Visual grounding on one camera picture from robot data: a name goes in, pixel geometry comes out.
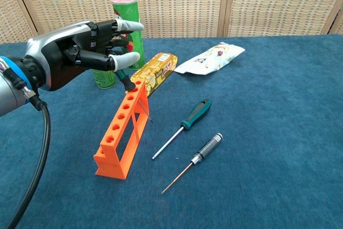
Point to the orange tool holder rack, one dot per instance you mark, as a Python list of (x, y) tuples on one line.
[(111, 170)]

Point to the blue felt table mat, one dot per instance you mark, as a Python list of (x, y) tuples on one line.
[(268, 132)]

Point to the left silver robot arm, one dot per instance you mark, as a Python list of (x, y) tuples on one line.
[(8, 97)]

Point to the gold snack package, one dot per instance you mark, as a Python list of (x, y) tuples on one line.
[(158, 70)]

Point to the white snack bag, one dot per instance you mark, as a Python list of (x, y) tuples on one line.
[(211, 60)]

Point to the green chips tube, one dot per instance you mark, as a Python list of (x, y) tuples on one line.
[(126, 9)]

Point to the silver black precision screwdriver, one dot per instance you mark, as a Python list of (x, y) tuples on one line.
[(209, 146)]

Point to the green drink can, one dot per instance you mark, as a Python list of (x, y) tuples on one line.
[(103, 78)]

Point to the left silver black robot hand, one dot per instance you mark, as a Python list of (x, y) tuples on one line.
[(53, 57)]

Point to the small green black screwdriver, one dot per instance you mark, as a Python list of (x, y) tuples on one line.
[(126, 80)]

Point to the woven wooden folding screen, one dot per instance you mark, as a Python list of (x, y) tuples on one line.
[(174, 3)]

